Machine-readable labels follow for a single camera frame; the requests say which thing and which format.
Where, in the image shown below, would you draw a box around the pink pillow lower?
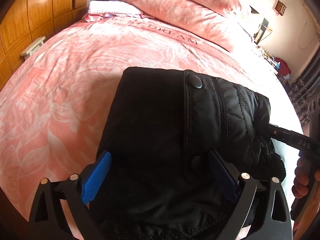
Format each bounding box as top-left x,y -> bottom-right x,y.
121,0 -> 252,52

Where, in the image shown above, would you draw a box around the red cloth on nightstand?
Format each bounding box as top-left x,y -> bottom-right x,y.
274,57 -> 291,76

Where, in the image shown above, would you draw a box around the pink leaf-pattern bedspread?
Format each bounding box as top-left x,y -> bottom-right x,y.
1,17 -> 302,239

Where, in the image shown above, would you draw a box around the white pink folded towel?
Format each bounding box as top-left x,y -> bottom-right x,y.
82,0 -> 144,22

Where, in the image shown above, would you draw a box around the wooden wardrobe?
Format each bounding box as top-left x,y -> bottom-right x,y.
1,0 -> 87,87

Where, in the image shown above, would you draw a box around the small brown wall box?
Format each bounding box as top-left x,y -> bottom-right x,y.
274,0 -> 287,16

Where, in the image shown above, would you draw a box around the right hand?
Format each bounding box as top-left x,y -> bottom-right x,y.
292,158 -> 320,202

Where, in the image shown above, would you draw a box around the right forearm pink sleeve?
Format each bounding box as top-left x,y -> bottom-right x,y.
293,193 -> 319,240

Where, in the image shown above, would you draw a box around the black padded pants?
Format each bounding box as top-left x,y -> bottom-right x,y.
89,67 -> 286,239

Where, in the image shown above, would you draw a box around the dark patterned curtain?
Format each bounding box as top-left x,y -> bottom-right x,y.
289,48 -> 319,126

